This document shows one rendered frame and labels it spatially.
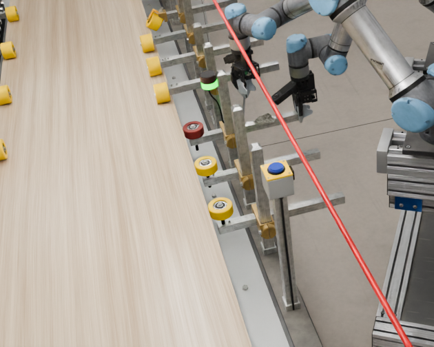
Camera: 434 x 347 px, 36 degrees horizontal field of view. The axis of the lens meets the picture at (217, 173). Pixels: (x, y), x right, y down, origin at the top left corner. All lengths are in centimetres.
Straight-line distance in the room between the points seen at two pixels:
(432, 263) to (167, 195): 121
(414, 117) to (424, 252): 112
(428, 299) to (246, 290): 83
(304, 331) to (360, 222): 146
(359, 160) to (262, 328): 185
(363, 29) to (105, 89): 137
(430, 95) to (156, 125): 112
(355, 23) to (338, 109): 233
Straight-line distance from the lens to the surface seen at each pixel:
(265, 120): 262
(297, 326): 206
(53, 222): 231
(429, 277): 289
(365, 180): 369
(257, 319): 220
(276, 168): 175
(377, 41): 198
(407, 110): 196
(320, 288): 312
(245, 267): 236
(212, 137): 261
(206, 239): 207
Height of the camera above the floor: 228
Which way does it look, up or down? 36 degrees down
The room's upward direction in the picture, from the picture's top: 10 degrees counter-clockwise
